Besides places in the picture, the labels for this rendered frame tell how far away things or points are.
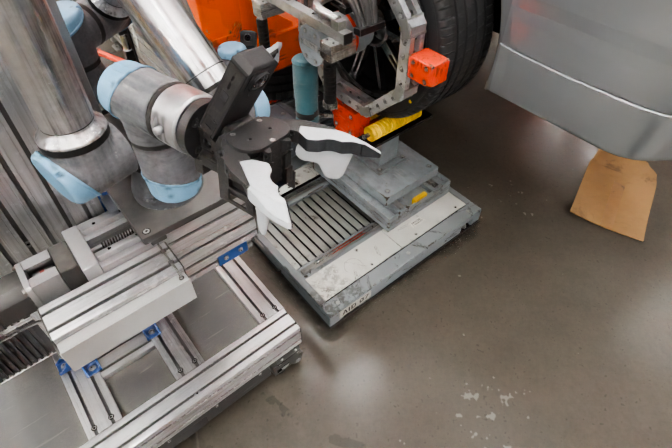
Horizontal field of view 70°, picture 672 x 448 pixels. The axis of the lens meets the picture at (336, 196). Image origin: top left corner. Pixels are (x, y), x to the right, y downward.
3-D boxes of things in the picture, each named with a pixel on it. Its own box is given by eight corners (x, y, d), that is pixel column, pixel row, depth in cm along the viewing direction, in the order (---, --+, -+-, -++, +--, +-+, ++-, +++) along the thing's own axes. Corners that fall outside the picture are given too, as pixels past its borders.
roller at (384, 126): (426, 117, 182) (428, 104, 178) (368, 147, 169) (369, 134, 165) (415, 110, 186) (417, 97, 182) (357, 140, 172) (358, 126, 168)
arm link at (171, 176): (231, 173, 73) (219, 113, 66) (174, 216, 67) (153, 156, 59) (196, 153, 77) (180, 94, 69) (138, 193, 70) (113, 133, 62)
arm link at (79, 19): (40, 66, 124) (15, 15, 115) (77, 43, 133) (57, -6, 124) (77, 74, 121) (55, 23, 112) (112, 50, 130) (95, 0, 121)
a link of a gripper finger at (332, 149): (373, 174, 57) (295, 169, 56) (380, 131, 53) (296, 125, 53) (375, 190, 54) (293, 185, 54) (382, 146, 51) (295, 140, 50)
